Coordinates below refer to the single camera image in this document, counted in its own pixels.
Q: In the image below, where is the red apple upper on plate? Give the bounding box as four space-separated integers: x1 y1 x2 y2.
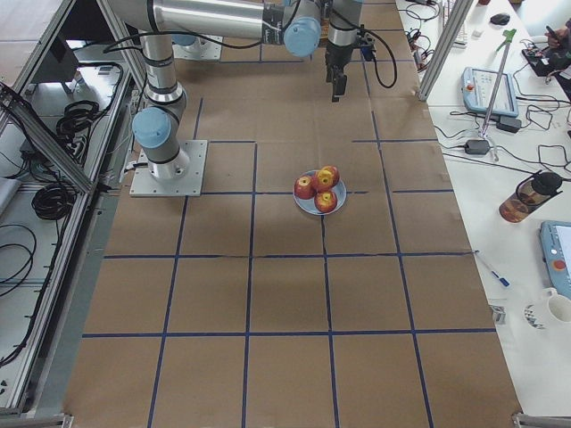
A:
294 175 316 200

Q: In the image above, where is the blue teach pendant lower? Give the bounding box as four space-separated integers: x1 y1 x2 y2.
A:
540 221 570 298

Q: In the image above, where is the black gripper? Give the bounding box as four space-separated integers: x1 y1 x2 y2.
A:
325 43 352 103

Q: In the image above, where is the glass tea bottle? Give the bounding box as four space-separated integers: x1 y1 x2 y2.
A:
499 171 563 223

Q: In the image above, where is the black computer mouse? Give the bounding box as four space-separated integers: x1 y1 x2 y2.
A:
489 12 510 26

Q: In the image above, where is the grey rod green tip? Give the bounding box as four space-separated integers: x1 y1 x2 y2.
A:
479 29 517 140

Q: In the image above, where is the blue teach pendant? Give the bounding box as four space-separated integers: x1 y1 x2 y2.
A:
540 221 570 298
461 67 519 118

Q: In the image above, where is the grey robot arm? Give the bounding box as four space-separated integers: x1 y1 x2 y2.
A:
110 1 364 181

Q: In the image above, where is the blue teach pendant upper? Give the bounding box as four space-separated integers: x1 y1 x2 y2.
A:
461 67 519 118

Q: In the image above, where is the black power adapter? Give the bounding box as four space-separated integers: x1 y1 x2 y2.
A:
463 139 491 155

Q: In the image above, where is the aluminium profile post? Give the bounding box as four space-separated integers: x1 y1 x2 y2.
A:
417 0 473 102

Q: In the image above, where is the aluminium frame side rack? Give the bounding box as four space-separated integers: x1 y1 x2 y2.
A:
1 1 144 426

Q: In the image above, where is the red yellow carried apple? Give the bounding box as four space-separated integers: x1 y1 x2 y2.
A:
312 169 336 193

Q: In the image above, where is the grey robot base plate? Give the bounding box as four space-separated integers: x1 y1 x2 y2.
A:
129 140 208 197

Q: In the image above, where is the light blue plate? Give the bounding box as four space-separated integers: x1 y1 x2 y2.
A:
293 169 347 215

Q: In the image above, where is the blue white pen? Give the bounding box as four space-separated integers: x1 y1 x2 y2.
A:
474 250 510 287

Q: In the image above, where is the red apple lower on plate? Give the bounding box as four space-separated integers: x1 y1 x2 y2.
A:
313 190 338 214

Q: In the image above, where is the white mug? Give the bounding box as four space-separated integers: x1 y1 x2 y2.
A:
523 287 570 330

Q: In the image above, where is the red apple on plate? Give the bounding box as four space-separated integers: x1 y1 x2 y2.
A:
320 165 340 181
294 175 316 200
313 190 338 214

